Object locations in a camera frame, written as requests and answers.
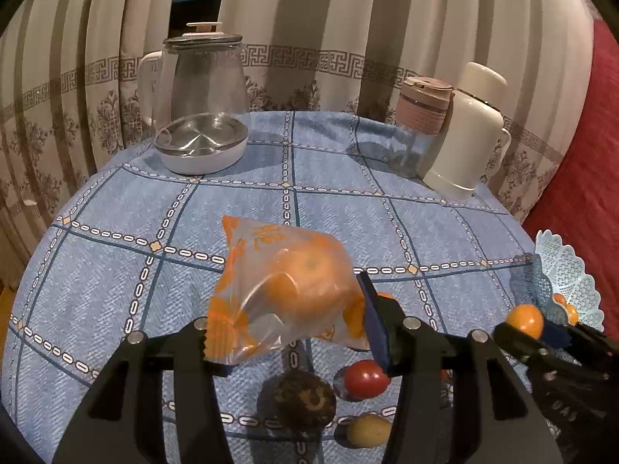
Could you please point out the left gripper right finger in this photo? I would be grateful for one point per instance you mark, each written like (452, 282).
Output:
(406, 347)

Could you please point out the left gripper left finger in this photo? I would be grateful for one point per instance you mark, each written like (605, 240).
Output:
(199, 428)

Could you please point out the mandarin carried to basket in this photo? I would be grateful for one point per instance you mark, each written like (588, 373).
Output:
(527, 319)

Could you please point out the small orange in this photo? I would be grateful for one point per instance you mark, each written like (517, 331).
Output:
(559, 298)

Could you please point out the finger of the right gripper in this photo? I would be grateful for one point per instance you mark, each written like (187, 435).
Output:
(555, 336)

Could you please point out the mandarin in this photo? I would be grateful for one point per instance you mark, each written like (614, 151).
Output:
(386, 295)

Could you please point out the yellowish green small fruit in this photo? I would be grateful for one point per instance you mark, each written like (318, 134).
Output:
(368, 431)

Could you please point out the dark brown passion fruit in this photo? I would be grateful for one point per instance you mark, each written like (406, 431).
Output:
(304, 402)

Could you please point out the light blue lattice fruit basket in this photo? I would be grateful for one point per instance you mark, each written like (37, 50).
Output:
(554, 267)

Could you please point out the glass electric kettle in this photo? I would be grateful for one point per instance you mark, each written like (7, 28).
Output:
(193, 96)

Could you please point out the beige patterned curtain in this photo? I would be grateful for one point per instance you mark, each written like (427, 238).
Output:
(69, 98)

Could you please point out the pink lidded glass cup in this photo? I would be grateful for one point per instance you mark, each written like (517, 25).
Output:
(420, 113)

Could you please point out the blue checked tablecloth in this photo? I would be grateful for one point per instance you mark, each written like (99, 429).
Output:
(138, 248)

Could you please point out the cream thermos flask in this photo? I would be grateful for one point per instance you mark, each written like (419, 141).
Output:
(473, 131)

